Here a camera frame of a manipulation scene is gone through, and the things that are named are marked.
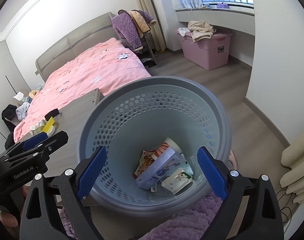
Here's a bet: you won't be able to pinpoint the white paper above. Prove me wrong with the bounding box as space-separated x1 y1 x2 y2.
30 120 46 134

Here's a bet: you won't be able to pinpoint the white cloth on bin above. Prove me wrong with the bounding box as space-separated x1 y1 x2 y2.
177 27 190 37

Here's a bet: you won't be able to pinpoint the beige clothes on bin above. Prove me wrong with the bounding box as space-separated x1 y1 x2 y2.
188 20 216 42

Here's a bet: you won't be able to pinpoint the black garment on floor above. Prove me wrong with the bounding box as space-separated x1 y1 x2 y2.
4 132 15 150

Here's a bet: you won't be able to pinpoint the beige curtain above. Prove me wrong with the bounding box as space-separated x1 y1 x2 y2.
136 0 166 51

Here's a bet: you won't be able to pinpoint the white wardrobe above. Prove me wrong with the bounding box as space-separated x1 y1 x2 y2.
0 41 30 153

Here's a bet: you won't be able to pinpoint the pink bed quilt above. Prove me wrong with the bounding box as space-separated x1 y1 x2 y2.
13 37 150 142

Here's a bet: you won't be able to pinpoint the grey-white crumpled clothes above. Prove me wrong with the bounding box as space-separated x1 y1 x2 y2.
16 102 30 121

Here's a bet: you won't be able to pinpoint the yellow plush toy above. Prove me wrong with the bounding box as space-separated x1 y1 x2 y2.
28 90 39 99

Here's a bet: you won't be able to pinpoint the white milk carton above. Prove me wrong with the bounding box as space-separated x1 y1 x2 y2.
161 168 193 194

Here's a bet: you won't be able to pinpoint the small purple windowsill item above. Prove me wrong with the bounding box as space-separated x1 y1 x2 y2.
217 2 229 9

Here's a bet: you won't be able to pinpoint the lavender long box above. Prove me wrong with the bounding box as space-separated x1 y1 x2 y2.
135 147 182 190

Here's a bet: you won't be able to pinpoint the grey bed headboard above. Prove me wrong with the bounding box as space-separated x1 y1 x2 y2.
35 12 117 81

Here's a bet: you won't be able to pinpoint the white round cap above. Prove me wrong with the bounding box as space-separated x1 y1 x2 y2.
47 126 55 137

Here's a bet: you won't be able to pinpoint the grey perforated trash basket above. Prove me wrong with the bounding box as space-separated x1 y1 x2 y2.
76 76 232 218

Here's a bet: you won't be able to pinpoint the person's left hand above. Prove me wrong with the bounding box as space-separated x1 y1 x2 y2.
0 185 29 239

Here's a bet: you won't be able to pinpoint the black clothes pile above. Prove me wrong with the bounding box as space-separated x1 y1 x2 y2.
1 104 17 132

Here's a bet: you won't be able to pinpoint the black small case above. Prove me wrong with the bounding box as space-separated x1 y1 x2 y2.
44 108 60 121

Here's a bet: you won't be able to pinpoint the purple fleece garment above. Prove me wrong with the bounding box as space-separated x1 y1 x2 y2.
112 13 143 53

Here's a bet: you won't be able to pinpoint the pink storage bin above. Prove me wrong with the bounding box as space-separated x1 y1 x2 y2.
176 30 232 70

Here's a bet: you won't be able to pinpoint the purple fluffy rug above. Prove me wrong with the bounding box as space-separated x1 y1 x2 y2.
56 189 224 240

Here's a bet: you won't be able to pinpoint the red patterned snack bag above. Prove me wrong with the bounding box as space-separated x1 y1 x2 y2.
133 150 155 179

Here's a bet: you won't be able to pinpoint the yellow plastic lid ring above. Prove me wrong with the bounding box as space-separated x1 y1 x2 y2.
41 116 55 133

